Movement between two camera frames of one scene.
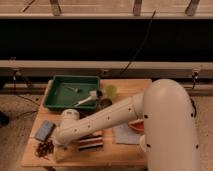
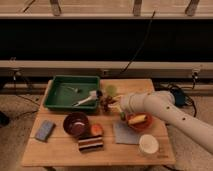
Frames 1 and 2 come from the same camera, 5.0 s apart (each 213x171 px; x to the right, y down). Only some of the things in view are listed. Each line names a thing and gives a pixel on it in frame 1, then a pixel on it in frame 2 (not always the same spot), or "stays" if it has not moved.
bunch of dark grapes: [45, 149] → [105, 102]
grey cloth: [124, 134] stays
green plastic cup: [110, 91] stays
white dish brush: [93, 96] stays
